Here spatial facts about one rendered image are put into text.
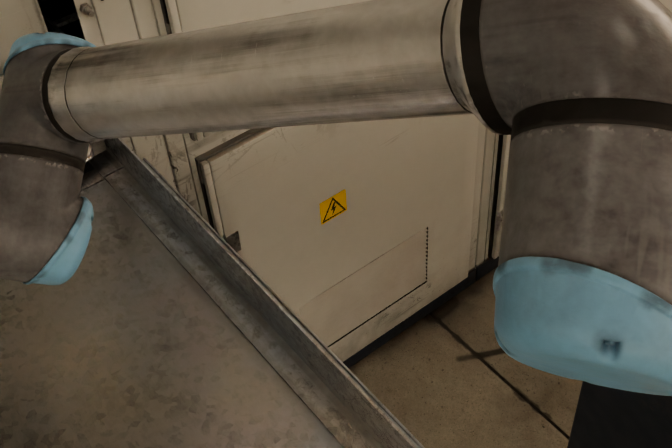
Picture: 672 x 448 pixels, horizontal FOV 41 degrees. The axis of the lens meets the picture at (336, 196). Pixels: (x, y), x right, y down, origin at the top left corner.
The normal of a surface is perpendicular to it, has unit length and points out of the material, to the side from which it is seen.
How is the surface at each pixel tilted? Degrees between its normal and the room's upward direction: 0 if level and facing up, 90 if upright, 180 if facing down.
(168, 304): 0
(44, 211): 59
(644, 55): 24
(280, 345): 0
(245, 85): 71
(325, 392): 0
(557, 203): 44
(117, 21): 90
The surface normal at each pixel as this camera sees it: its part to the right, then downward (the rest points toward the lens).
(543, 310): -0.69, -0.17
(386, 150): 0.61, 0.53
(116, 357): -0.06, -0.72
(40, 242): 0.51, 0.07
